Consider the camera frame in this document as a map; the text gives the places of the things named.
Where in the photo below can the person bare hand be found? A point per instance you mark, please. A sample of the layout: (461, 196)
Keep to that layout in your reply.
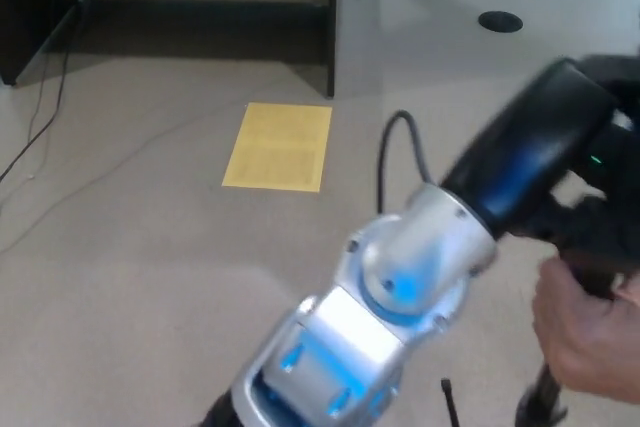
(590, 337)

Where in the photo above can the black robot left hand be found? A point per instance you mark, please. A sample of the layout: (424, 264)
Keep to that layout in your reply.
(540, 137)

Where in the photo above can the black tripod with phone holder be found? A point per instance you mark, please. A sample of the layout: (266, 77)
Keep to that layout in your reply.
(542, 397)

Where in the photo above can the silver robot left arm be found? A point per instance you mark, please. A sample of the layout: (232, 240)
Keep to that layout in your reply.
(380, 272)

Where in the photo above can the yellow paper sheet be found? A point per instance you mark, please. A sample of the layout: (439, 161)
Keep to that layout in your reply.
(280, 147)

